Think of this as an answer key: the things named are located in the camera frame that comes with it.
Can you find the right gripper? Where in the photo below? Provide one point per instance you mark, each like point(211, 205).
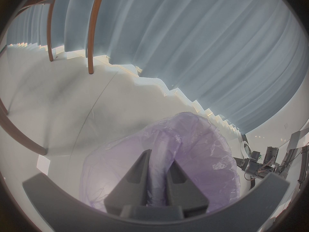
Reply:
point(252, 168)

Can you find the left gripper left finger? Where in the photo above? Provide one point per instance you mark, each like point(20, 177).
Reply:
point(131, 190)

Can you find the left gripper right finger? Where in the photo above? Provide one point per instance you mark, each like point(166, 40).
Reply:
point(185, 192)

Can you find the white trash bin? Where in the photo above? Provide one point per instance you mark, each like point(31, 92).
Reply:
point(158, 168)

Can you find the purple plastic bag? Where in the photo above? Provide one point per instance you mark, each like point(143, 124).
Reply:
point(205, 153)

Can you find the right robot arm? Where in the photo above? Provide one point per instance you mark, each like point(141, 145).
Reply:
point(284, 153)

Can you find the white and blue litter box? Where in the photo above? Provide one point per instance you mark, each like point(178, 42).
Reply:
point(245, 147)

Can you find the blue-green curtain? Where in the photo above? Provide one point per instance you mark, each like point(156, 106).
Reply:
point(193, 45)

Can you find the white wooden chair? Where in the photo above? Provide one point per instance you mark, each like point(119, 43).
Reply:
point(93, 32)

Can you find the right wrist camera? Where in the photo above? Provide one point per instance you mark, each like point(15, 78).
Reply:
point(255, 155)

